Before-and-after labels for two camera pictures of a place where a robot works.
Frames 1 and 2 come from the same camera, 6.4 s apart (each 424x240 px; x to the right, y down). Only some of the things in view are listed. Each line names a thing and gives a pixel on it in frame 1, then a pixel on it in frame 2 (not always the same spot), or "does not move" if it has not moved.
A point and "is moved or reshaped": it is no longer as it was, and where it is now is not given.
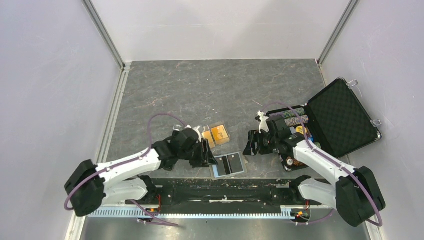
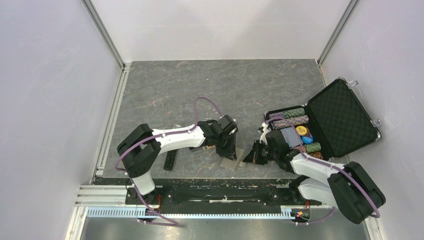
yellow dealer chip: [299, 129] does not move
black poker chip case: [336, 121] does not move
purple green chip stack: [287, 114] does not move
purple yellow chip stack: [296, 120] does not move
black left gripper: [205, 158] to [230, 152]
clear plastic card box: [229, 165] is moved or reshaped
